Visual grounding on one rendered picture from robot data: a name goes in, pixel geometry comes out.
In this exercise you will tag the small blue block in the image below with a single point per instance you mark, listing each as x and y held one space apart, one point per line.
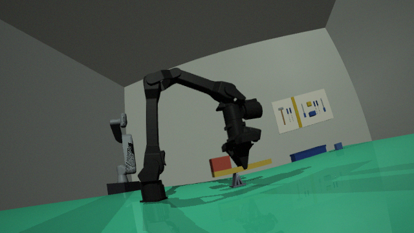
338 146

